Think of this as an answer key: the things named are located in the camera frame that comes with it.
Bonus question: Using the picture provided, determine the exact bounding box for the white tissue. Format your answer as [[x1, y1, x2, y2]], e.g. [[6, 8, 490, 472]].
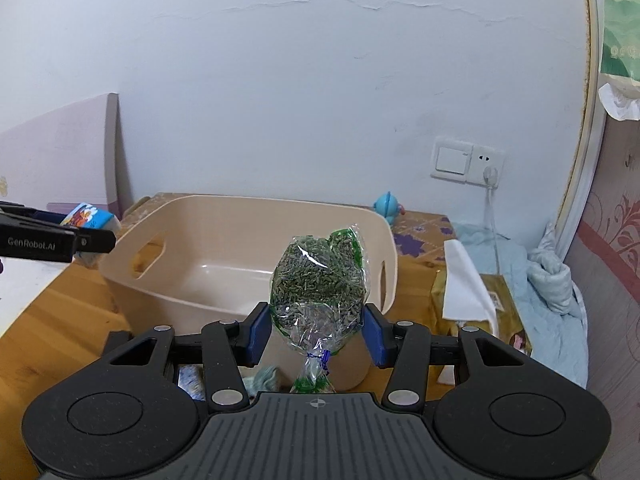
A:
[[442, 238, 497, 322]]

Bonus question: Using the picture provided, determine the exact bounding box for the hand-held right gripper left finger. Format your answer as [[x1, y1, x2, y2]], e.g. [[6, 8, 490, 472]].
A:
[[102, 302, 273, 413]]

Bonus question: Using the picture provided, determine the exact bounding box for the blue orange cartoon box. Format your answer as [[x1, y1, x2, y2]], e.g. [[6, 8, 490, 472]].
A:
[[60, 202, 119, 235]]

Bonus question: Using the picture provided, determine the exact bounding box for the blue toy figure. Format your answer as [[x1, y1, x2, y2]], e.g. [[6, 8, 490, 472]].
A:
[[372, 191, 407, 227]]

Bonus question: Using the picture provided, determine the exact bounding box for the gold tissue box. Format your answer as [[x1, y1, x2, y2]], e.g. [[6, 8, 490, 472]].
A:
[[430, 269, 533, 357]]

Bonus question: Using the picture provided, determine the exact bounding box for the white curved frame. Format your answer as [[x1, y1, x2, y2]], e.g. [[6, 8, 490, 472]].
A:
[[554, 0, 607, 263]]

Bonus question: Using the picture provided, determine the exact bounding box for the light blue blanket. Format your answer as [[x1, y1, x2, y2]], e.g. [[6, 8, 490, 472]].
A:
[[450, 219, 589, 388]]

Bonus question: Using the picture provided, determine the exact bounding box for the pink purple wooden board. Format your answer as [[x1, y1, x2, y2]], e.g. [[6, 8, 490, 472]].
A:
[[0, 92, 132, 222]]

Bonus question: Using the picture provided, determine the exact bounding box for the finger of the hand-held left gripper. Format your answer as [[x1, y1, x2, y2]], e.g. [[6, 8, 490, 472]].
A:
[[0, 201, 65, 229], [0, 219, 117, 264]]

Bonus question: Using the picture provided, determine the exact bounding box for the white plug with cable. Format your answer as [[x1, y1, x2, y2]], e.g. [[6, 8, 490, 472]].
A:
[[481, 166, 502, 266]]

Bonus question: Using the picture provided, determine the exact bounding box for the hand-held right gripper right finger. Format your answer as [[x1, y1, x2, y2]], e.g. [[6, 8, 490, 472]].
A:
[[364, 304, 532, 413]]

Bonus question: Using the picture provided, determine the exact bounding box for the green checked cloth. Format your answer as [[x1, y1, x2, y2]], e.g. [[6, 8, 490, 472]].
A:
[[244, 364, 282, 395]]

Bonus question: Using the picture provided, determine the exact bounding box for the white wall switch socket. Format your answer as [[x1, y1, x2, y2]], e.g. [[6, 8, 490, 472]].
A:
[[430, 135, 507, 187]]

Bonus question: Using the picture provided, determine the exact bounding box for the beige plastic basin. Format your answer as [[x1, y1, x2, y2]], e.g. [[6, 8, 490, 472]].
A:
[[98, 194, 399, 394]]

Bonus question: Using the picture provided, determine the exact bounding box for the white sheet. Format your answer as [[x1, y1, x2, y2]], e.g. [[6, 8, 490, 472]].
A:
[[0, 259, 68, 338]]

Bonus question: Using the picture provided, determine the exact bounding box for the green tissue package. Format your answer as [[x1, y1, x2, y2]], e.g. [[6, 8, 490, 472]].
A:
[[598, 0, 640, 122]]

